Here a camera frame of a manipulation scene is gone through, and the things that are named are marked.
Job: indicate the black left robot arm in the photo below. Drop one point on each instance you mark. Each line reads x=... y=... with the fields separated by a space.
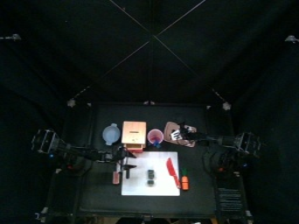
x=78 y=151

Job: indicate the black plate white text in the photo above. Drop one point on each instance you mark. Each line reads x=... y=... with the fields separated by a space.
x=230 y=198

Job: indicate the wooden plate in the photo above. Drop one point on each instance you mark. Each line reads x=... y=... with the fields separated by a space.
x=169 y=128

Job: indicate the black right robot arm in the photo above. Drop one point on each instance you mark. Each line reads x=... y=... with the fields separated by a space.
x=234 y=141

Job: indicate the white cutting board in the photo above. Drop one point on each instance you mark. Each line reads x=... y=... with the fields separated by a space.
x=141 y=186

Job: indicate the blue toy utensil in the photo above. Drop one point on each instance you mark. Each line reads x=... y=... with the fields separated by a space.
x=157 y=143

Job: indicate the blue-grey bowl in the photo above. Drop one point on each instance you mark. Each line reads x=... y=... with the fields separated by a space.
x=112 y=134

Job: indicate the pink cup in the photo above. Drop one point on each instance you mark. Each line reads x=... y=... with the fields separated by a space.
x=153 y=134

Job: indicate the red toy knife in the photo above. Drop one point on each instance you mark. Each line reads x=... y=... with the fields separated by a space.
x=170 y=169

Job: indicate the toy sushi piece plain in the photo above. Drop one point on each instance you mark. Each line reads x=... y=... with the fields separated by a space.
x=152 y=176

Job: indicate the orange toy carrot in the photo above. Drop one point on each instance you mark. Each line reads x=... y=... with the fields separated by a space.
x=185 y=183

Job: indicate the grey vertical frame pole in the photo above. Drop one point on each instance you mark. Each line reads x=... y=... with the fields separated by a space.
x=152 y=73

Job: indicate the wooden box red drawer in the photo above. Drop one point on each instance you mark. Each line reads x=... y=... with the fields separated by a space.
x=134 y=132

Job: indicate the silver frame clamp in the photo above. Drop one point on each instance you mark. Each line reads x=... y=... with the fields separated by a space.
x=226 y=105
x=148 y=102
x=292 y=38
x=14 y=37
x=72 y=102

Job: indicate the small metal kitchen toy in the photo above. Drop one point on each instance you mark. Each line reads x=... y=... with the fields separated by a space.
x=117 y=178

